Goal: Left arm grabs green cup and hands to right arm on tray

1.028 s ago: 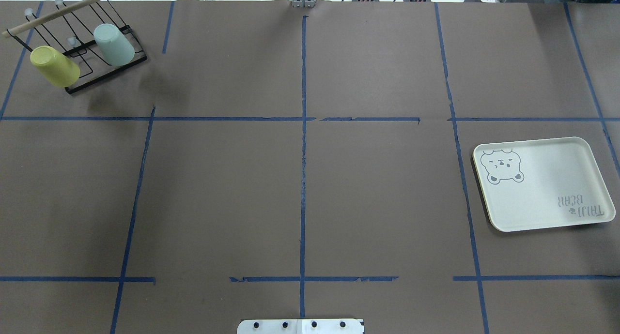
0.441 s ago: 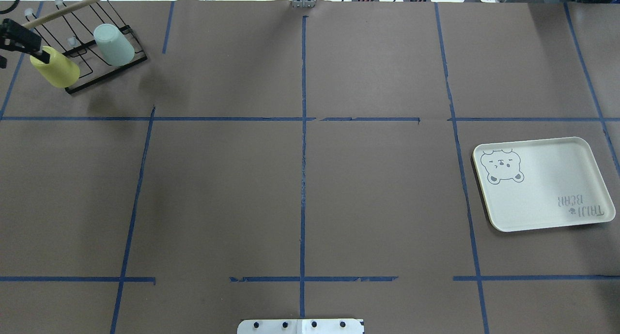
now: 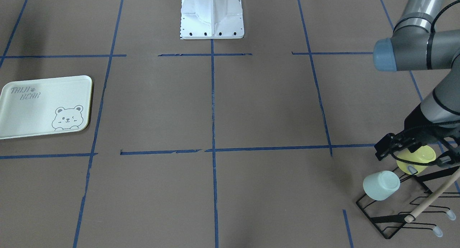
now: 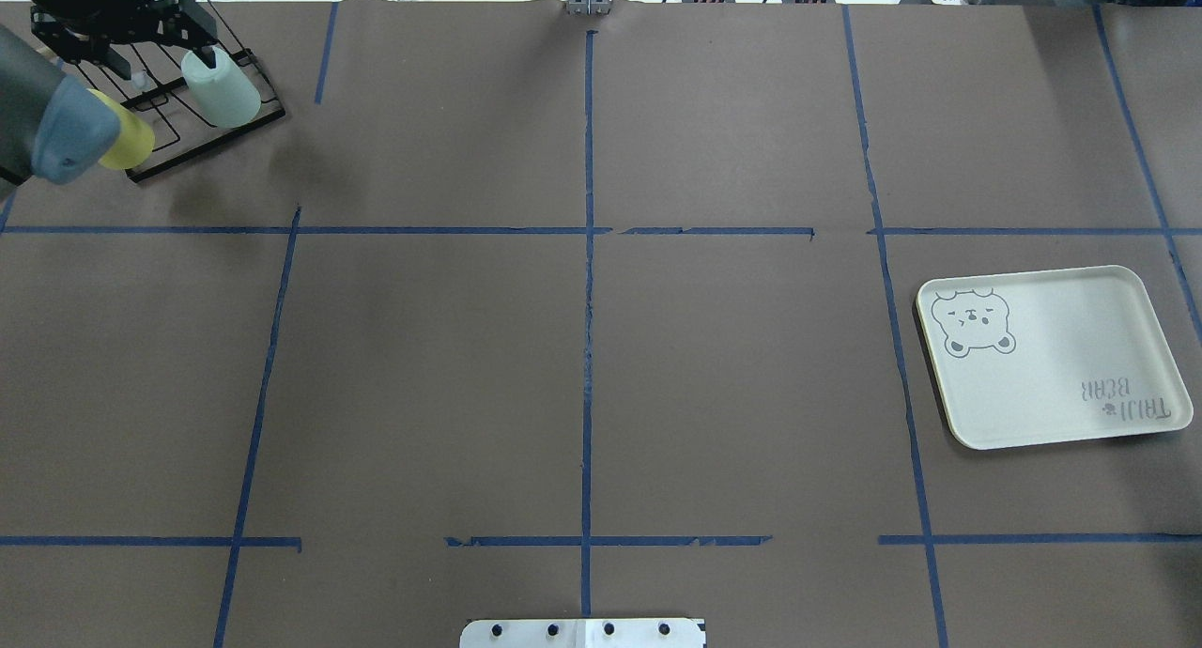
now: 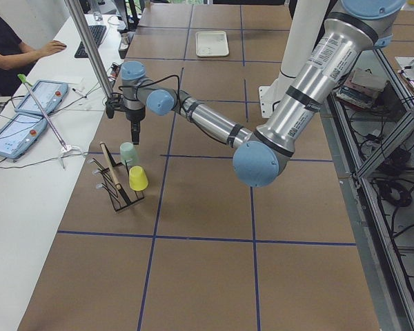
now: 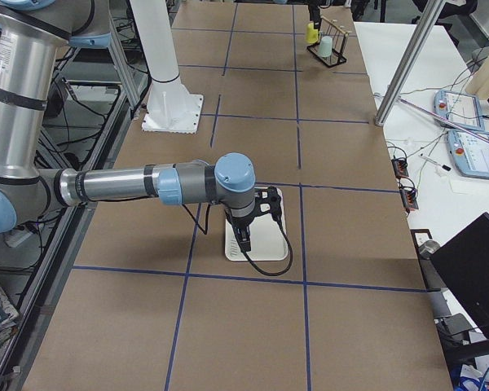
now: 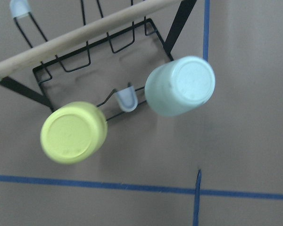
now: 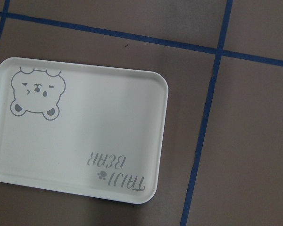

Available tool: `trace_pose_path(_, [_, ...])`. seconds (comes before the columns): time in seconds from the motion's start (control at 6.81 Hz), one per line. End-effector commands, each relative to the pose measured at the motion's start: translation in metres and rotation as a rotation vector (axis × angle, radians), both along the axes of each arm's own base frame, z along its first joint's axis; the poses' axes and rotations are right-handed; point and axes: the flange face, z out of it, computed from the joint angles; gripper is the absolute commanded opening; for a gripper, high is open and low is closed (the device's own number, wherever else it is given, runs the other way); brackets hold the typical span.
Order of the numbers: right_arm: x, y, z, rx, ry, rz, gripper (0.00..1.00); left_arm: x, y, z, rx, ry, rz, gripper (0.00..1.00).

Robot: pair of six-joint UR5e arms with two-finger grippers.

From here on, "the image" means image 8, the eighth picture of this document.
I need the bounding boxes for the white bear print tray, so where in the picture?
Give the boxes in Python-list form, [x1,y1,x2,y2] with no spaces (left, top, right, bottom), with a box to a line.
[0,57,168,204]

